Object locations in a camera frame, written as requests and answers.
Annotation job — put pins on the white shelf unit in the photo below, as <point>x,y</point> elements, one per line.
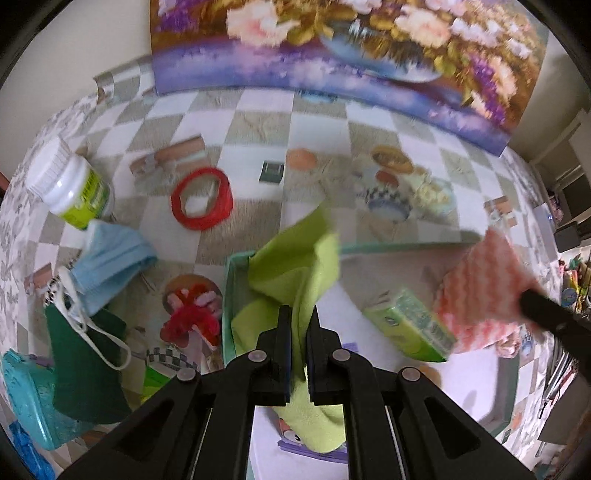
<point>572,152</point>

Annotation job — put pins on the dark green cloth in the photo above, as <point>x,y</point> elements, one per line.
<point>87,383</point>

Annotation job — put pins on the grey floral tablecloth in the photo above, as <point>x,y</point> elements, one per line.
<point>14,240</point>

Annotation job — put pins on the lime green cloth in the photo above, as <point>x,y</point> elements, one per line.
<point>295,258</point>

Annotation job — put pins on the red tape roll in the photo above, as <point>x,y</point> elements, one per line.
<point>198,224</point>

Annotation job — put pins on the green tissue pack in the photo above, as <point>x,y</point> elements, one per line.
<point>406,327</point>
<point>154,385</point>

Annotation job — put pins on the white bottle with green label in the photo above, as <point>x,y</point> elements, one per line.
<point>69,184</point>

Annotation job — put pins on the purple cartoon tissue pack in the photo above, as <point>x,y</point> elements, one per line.
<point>291,443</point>

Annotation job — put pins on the pink white striped cloth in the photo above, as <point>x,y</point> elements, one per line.
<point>480,295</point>

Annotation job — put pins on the blue gloves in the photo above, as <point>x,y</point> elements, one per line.
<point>25,450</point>

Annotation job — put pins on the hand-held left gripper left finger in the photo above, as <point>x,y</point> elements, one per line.
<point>272,364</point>

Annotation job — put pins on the white electronic device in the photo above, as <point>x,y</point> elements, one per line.
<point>547,226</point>

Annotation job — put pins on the blue face mask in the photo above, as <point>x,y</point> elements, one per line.
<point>111,258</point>

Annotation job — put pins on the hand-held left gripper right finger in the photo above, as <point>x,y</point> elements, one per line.
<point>325,364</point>

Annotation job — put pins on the teal rimmed white tray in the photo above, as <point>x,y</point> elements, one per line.
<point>466,383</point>

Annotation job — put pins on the teal wet wipes pack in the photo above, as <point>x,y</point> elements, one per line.
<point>27,401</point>

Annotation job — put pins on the floral still life painting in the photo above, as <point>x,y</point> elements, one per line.
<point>323,69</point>

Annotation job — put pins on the pile of colourful clutter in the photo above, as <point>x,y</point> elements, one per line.
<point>572,286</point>

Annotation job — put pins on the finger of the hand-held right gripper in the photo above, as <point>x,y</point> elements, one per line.
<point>554,314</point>

